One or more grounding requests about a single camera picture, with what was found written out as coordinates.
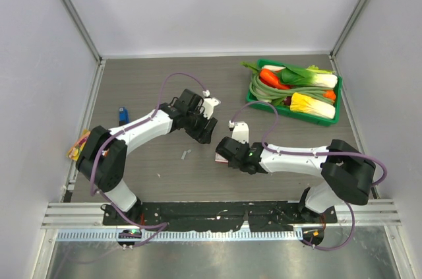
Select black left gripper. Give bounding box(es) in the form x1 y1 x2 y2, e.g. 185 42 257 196
185 107 217 144

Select white red staple box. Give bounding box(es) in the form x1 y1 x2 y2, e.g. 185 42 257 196
215 154 228 164

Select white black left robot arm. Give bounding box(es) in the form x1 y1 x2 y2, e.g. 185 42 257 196
76 89 221 226

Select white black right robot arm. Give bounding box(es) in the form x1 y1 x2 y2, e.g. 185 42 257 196
216 137 376 223

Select green long beans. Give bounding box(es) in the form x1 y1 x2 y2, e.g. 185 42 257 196
249 75 336 106

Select yellow white napa cabbage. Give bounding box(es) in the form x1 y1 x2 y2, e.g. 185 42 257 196
289 93 336 119

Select green plastic basket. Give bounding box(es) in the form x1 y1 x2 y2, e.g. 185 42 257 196
241 59 342 127

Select white radish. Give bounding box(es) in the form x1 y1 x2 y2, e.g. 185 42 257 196
261 65 285 72

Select green white bok choy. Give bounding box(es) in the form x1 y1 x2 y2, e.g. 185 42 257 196
241 62 338 89

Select small orange carrot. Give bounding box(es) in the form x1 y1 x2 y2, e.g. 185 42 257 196
323 90 337 101

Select orange snack packet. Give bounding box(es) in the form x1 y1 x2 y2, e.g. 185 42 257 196
67 129 90 161

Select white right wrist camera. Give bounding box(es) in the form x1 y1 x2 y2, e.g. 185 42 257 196
228 121 249 144

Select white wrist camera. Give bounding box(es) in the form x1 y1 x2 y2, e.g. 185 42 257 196
202 90 221 119
228 121 249 144

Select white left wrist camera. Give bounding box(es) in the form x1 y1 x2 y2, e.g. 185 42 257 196
202 90 221 119

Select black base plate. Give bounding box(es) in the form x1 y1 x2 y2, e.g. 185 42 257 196
102 201 338 232

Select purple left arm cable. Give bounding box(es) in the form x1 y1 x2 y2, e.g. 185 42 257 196
89 72 210 265

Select aluminium front rail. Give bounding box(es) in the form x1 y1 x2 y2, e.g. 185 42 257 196
42 200 401 241

